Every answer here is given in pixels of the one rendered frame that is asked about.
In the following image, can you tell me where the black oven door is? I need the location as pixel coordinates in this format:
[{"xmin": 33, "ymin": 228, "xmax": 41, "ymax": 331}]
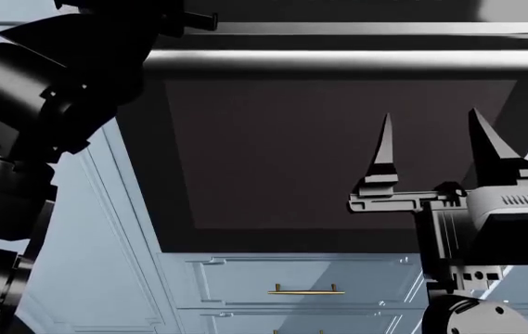
[{"xmin": 114, "ymin": 32, "xmax": 528, "ymax": 254}]

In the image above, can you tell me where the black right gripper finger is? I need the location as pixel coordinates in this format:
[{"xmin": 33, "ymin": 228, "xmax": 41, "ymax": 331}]
[
  {"xmin": 467, "ymin": 106, "xmax": 528, "ymax": 189},
  {"xmin": 354, "ymin": 111, "xmax": 400, "ymax": 198}
]

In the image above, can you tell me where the silver oven door handle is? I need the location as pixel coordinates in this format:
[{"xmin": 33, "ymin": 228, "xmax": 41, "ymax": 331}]
[{"xmin": 144, "ymin": 47, "xmax": 528, "ymax": 69}]

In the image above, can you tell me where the black oven control panel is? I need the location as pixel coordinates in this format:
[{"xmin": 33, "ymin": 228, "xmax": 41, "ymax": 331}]
[{"xmin": 183, "ymin": 0, "xmax": 528, "ymax": 36}]

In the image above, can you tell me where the blue drawer front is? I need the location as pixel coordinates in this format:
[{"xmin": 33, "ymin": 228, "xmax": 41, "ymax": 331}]
[
  {"xmin": 191, "ymin": 256, "xmax": 428, "ymax": 309},
  {"xmin": 198, "ymin": 311, "xmax": 427, "ymax": 334}
]

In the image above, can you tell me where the grey gripper camera box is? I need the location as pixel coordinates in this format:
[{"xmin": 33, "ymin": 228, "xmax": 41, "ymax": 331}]
[{"xmin": 464, "ymin": 183, "xmax": 528, "ymax": 267}]

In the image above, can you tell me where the dark oven door window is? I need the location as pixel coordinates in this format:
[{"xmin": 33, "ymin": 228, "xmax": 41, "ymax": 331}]
[{"xmin": 164, "ymin": 79, "xmax": 519, "ymax": 230}]

